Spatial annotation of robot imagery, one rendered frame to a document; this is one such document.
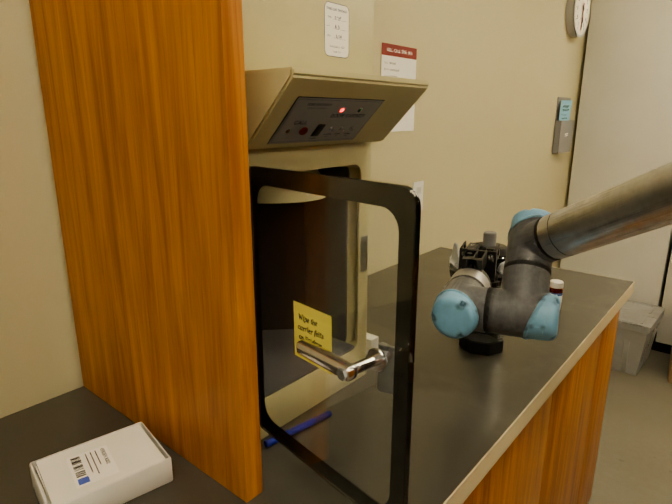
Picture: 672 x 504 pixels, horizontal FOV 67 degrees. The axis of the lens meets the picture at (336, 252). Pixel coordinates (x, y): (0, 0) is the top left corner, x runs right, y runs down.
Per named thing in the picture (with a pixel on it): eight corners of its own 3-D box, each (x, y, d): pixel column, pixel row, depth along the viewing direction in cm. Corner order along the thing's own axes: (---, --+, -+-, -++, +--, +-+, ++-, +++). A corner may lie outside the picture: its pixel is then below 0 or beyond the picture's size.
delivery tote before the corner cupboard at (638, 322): (535, 350, 328) (540, 301, 319) (558, 330, 357) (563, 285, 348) (641, 381, 289) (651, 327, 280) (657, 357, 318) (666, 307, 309)
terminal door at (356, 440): (260, 421, 80) (249, 164, 70) (406, 540, 58) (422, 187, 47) (255, 423, 79) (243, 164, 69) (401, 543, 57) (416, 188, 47)
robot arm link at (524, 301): (564, 266, 80) (491, 259, 84) (557, 334, 75) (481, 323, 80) (562, 287, 86) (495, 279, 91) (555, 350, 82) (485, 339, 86)
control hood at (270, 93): (232, 149, 69) (228, 71, 67) (372, 140, 93) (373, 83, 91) (292, 153, 62) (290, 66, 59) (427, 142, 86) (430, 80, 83)
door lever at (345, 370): (329, 345, 61) (329, 325, 61) (386, 374, 54) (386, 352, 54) (293, 358, 58) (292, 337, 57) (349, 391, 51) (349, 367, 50)
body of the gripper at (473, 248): (502, 243, 102) (493, 262, 92) (499, 283, 105) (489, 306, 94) (464, 239, 105) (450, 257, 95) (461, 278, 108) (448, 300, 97)
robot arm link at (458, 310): (479, 346, 81) (427, 338, 84) (490, 318, 90) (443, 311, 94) (481, 301, 78) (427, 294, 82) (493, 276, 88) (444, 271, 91)
